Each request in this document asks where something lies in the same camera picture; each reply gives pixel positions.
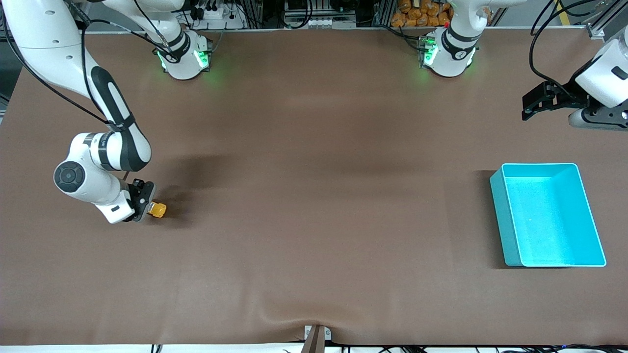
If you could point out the large table cover mat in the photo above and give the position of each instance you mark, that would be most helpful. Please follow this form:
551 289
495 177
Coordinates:
314 196

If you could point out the yellow beetle toy car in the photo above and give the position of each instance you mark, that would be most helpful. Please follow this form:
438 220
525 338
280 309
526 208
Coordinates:
159 211

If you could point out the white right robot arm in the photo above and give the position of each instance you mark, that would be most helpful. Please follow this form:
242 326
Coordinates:
49 49

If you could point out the white power strip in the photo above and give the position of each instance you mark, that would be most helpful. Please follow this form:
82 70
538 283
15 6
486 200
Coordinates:
218 14

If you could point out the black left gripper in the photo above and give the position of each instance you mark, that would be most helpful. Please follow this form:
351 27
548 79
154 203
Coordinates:
572 100

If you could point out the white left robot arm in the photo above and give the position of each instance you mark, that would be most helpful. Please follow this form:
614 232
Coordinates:
451 54

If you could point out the white table corner clamp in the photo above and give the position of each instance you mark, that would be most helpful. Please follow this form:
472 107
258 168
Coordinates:
596 33

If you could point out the pile of orange objects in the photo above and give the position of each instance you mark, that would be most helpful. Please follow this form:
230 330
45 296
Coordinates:
417 13

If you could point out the aluminium frame profile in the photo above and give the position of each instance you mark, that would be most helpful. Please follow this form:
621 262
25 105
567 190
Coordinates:
608 14

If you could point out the teal plastic bin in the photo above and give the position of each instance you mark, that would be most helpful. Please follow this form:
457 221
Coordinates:
549 220

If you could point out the metal table edge bracket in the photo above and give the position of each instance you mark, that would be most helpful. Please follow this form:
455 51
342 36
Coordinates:
316 340

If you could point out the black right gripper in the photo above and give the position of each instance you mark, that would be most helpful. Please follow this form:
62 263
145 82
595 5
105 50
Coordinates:
136 193

